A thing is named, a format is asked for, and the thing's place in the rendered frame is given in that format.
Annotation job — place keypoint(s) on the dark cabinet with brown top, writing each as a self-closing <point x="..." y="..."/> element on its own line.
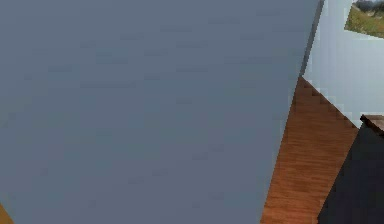
<point x="360" y="180"/>

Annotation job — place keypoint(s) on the window with green view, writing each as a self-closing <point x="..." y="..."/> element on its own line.
<point x="366" y="20"/>

